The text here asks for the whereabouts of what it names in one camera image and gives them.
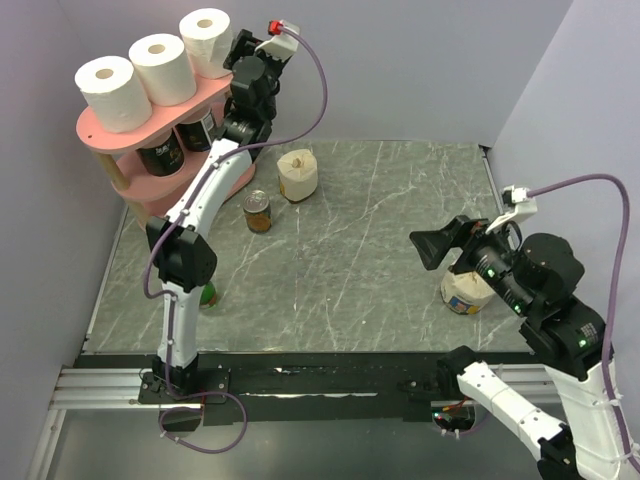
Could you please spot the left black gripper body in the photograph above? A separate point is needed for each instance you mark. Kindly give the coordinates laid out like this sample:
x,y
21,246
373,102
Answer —
x,y
247,46

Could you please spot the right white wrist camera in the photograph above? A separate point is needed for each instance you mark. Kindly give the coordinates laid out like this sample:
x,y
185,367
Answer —
x,y
518,207

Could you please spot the printed paper roll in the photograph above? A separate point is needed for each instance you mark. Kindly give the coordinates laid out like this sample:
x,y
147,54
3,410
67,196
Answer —
x,y
465,293

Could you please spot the white paper roll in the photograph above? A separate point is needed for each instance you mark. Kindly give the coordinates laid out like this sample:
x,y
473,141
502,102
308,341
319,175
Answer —
x,y
113,90
161,63
207,36

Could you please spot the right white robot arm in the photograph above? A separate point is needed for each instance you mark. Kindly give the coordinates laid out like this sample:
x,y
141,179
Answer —
x,y
537,282

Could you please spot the food tin can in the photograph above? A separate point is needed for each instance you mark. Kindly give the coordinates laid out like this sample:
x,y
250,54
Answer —
x,y
257,211

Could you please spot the beige paper roll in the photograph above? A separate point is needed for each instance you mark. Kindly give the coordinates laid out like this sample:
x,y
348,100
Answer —
x,y
298,175

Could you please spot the aluminium frame rail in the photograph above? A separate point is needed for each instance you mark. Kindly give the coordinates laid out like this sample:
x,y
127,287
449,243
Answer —
x,y
82,389

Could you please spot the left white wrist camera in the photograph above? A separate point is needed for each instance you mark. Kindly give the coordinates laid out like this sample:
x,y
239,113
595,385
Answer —
x,y
281,45

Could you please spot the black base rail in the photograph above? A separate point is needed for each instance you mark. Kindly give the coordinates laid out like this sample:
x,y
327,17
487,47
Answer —
x,y
305,386

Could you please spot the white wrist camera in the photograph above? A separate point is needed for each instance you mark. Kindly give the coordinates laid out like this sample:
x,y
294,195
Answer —
x,y
281,45
518,207

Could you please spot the green glass bottle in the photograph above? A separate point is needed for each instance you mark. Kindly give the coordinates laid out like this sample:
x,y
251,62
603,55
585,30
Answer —
x,y
208,296

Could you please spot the black paper roll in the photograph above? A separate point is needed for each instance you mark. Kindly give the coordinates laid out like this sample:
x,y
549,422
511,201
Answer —
x,y
163,156

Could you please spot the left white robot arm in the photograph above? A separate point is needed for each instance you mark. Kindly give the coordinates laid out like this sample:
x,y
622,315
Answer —
x,y
180,254

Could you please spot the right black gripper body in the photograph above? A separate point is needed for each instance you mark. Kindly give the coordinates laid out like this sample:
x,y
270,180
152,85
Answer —
x,y
486,253

